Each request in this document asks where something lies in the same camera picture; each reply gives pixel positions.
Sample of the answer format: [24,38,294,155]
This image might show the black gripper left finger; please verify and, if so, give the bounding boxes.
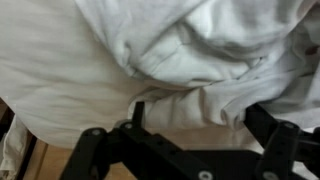
[59,101,221,180]

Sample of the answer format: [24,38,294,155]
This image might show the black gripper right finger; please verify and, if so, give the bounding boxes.
[244,104,320,180]

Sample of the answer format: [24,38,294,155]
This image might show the white shirt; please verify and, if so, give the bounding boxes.
[0,0,319,147]

